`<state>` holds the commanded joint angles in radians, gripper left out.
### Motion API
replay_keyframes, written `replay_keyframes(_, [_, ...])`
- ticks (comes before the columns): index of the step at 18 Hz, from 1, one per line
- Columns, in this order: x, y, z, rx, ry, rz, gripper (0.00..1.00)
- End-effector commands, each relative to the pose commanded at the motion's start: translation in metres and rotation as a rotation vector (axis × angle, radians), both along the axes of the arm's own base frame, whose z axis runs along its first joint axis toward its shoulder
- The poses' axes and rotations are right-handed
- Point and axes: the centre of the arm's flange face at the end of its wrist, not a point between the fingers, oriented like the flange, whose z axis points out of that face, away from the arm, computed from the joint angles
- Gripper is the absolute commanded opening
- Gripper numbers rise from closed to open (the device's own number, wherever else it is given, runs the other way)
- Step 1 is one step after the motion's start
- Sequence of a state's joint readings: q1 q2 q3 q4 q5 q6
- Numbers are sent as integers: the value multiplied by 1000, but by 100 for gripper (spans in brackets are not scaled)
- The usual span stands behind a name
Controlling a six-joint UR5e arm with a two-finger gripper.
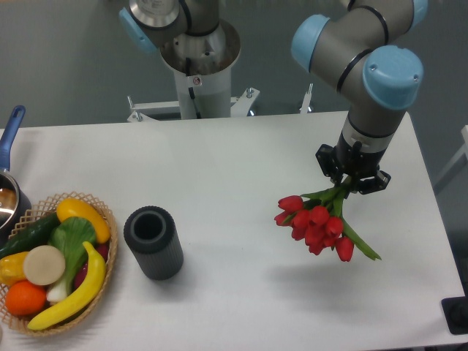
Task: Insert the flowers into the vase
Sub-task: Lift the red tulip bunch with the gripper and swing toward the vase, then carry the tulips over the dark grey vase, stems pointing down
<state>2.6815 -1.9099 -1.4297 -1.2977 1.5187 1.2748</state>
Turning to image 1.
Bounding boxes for orange fruit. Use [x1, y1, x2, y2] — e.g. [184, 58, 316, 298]
[5, 280, 46, 316]

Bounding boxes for white frame at right edge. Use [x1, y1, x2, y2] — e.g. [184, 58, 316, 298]
[433, 125, 467, 195]

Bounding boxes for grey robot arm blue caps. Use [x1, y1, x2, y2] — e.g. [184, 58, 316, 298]
[119, 1, 428, 195]

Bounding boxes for dark grey ribbed vase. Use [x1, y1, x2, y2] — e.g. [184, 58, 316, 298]
[124, 205, 184, 281]

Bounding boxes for red fruit in basket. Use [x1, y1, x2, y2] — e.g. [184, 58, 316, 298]
[73, 244, 109, 290]

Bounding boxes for blue handled saucepan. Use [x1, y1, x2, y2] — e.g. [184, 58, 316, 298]
[1, 105, 31, 246]

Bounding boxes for green cucumber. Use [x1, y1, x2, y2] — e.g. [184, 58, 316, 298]
[1, 212, 60, 258]

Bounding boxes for red tulip bouquet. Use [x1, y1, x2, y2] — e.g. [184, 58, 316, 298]
[274, 177, 381, 262]

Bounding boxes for green bok choy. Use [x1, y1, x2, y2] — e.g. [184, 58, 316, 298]
[47, 216, 97, 304]

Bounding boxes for beige round disc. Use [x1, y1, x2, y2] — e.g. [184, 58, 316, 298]
[23, 245, 65, 286]

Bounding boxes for black device at table edge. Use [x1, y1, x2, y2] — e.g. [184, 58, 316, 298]
[441, 296, 467, 335]

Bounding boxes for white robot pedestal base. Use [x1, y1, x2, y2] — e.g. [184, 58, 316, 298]
[127, 20, 260, 122]

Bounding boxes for yellow bell pepper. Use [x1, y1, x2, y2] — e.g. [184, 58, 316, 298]
[1, 252, 29, 287]

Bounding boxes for yellow banana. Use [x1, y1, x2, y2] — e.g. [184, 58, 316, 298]
[27, 241, 106, 331]

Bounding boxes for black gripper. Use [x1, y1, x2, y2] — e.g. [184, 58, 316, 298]
[315, 130, 391, 195]

